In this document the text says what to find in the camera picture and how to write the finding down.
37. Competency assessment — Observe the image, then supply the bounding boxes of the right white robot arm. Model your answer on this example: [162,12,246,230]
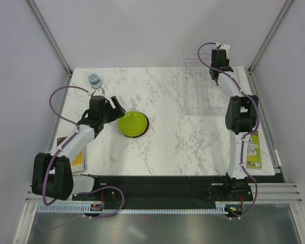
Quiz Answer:
[209,44,259,200]

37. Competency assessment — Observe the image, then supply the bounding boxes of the blue white round jar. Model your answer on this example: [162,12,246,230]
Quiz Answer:
[87,73,102,89]

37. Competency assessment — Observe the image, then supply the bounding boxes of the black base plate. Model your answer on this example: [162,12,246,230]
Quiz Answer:
[72,176,253,209]

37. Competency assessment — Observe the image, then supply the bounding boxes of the yellow patterned plate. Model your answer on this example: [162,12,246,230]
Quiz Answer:
[122,116,149,138]

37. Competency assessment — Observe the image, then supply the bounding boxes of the purple cable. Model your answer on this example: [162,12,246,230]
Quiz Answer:
[42,86,125,231]
[197,42,259,221]

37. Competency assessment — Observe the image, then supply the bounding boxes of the aluminium frame rail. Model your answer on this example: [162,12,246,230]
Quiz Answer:
[25,183,302,204]

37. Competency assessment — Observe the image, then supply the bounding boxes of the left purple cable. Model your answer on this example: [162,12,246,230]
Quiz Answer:
[42,86,125,231]

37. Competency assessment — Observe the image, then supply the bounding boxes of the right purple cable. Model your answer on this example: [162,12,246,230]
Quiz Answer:
[197,42,259,221]

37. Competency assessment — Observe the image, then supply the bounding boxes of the dark green plate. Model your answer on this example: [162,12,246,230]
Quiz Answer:
[215,74,219,86]

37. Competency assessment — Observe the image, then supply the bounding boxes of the white wire dish rack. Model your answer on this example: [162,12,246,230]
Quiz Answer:
[180,52,229,116]

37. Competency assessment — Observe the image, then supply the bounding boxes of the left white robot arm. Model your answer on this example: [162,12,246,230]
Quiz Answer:
[32,96,125,206]

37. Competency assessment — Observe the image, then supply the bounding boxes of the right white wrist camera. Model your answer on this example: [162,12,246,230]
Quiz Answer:
[216,43,230,59]

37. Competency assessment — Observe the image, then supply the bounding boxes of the yellow white booklet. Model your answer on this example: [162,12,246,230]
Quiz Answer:
[71,148,86,173]

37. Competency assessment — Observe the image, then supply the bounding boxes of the lime green plate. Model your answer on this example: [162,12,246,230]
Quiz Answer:
[118,111,148,138]

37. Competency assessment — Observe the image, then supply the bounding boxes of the white slotted cable duct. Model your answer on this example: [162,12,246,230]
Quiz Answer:
[36,203,234,215]

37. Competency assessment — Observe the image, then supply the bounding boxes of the green printed booklet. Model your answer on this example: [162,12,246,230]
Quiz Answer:
[247,131,262,169]

